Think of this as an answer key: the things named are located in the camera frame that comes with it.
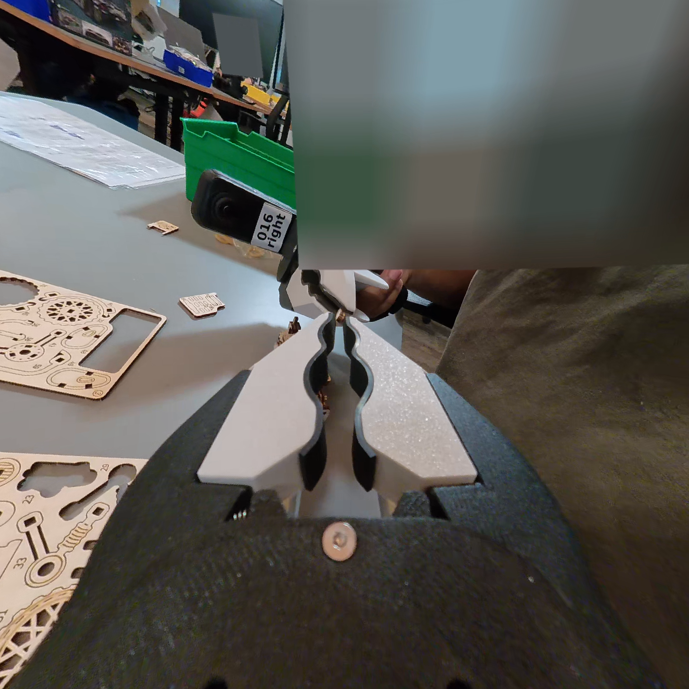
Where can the person's olive shirt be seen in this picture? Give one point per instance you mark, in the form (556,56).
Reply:
(565,430)

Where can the printed paper instruction sheet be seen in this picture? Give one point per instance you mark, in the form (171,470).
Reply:
(80,145)

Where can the small blue parts tray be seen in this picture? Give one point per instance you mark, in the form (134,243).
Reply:
(188,67)

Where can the grey desk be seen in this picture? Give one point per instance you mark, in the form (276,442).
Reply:
(161,258)

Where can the wooden puzzle sheet spoked wheel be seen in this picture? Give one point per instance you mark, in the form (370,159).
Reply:
(64,517)

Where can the long wooden table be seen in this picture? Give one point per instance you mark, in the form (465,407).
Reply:
(107,54)

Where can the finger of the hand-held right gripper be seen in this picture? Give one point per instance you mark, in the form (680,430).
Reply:
(295,297)
(338,290)

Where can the clear bag of small parts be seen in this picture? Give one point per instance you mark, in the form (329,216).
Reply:
(239,246)

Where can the printed cardboard box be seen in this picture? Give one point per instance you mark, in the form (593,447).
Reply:
(91,24)

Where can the wooden puzzle sheet rectangular window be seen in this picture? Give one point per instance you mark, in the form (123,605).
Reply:
(40,371)

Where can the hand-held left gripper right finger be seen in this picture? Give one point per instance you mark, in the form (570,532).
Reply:
(412,425)

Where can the green plastic bin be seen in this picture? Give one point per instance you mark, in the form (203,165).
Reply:
(231,161)

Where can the tiny wooden puzzle piece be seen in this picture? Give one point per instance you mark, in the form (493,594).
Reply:
(163,227)

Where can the person's right hand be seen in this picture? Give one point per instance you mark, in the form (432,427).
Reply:
(385,299)

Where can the small slotted wooden panel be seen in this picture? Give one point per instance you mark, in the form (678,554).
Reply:
(202,305)

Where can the yellow plastic bin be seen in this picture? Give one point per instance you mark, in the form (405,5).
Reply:
(259,96)

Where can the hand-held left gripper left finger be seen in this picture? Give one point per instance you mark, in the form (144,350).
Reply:
(258,425)

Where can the small wooden model assembly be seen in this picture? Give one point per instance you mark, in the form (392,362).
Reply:
(290,331)

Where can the person's right forearm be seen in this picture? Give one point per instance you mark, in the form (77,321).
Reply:
(441,282)

